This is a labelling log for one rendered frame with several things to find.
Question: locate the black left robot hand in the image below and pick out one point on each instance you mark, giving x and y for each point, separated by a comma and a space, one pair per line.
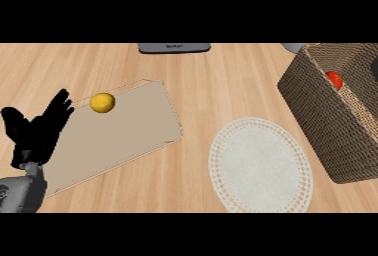
38, 133

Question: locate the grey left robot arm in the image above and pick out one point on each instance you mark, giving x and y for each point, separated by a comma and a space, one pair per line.
19, 191

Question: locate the white round placemat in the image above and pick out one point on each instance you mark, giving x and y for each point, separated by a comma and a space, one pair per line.
259, 165

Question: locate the brown wicker basket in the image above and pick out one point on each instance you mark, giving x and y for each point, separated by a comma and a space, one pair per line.
333, 133

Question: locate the red tomato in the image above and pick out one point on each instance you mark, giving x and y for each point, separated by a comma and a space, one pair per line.
335, 79

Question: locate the beige cutting board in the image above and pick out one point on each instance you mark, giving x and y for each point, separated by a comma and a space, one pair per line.
115, 133

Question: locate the yellow round fruit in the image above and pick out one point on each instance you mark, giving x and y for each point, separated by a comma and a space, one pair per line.
101, 102

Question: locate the dark grey flat appliance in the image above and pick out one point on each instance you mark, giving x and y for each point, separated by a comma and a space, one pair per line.
172, 48

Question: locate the grey round object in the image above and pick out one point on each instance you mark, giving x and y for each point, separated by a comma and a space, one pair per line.
292, 47

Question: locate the dark grey object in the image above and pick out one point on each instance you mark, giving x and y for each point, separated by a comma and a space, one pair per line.
375, 68

